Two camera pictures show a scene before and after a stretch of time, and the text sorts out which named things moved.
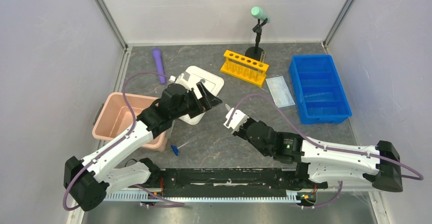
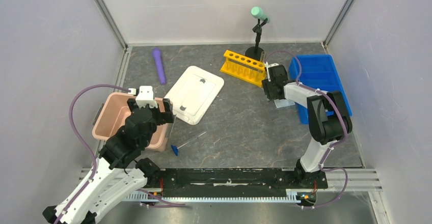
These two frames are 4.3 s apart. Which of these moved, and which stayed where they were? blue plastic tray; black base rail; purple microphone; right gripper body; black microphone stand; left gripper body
Moved: right gripper body; left gripper body
Stayed: black base rail; blue plastic tray; black microphone stand; purple microphone
